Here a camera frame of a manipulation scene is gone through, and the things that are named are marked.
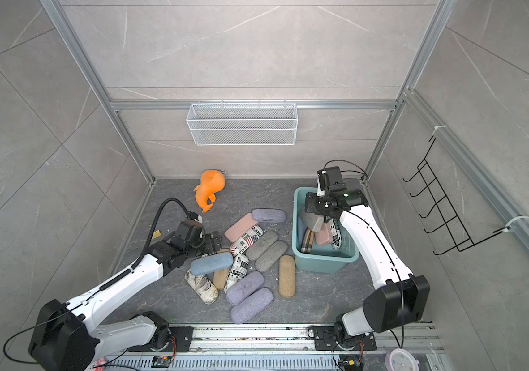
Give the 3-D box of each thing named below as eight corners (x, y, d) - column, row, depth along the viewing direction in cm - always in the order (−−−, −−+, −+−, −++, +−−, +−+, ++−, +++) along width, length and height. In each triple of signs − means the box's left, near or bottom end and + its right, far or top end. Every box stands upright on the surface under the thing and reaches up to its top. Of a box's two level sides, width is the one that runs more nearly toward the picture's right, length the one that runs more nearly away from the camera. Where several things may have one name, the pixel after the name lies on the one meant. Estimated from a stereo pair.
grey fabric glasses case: (243, 254, 94) (243, 251, 92) (269, 232, 101) (269, 228, 99) (252, 262, 92) (251, 260, 90) (278, 239, 99) (278, 236, 96)
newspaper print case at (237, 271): (223, 292, 83) (222, 289, 81) (236, 255, 92) (235, 252, 90) (239, 296, 82) (238, 294, 80) (251, 259, 91) (250, 256, 89)
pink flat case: (231, 243, 97) (230, 240, 95) (223, 235, 100) (222, 232, 98) (258, 223, 104) (257, 219, 102) (250, 216, 106) (250, 212, 104)
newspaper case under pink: (228, 250, 95) (227, 246, 92) (256, 227, 102) (256, 223, 100) (235, 257, 93) (235, 254, 90) (263, 233, 100) (263, 229, 97)
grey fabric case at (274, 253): (253, 265, 91) (252, 262, 89) (279, 240, 98) (280, 237, 96) (262, 274, 88) (262, 272, 86) (289, 248, 95) (289, 246, 93)
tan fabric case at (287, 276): (278, 297, 83) (279, 295, 81) (277, 258, 93) (278, 255, 91) (297, 297, 83) (297, 295, 81) (294, 258, 93) (294, 255, 91)
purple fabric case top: (252, 224, 104) (252, 218, 100) (253, 214, 108) (252, 207, 104) (286, 224, 104) (286, 218, 100) (285, 214, 108) (286, 207, 104)
